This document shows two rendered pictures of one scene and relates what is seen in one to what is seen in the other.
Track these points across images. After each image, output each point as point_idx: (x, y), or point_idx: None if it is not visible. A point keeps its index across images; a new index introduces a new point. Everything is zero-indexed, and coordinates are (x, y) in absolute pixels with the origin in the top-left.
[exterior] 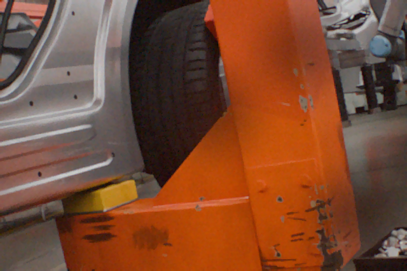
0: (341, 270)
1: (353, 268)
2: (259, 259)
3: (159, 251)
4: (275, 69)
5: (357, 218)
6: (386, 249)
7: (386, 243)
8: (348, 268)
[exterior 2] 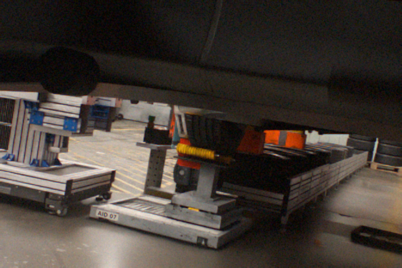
0: (148, 266)
1: (136, 264)
2: None
3: None
4: None
5: (170, 128)
6: (166, 128)
7: (165, 129)
8: (142, 265)
